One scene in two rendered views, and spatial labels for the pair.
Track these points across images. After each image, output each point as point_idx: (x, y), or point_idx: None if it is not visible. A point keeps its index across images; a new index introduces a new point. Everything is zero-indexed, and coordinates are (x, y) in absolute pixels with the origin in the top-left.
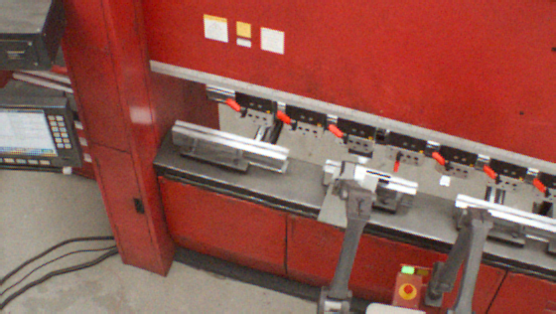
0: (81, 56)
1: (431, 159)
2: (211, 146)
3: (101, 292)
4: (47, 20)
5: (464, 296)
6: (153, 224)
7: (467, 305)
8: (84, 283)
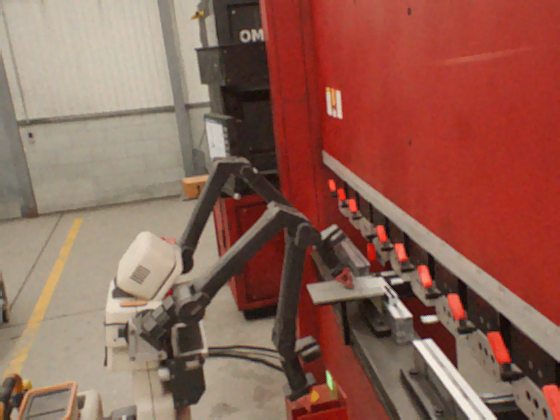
0: (273, 113)
1: None
2: (341, 252)
3: (266, 386)
4: (234, 47)
5: (209, 269)
6: (298, 317)
7: (203, 279)
8: (267, 376)
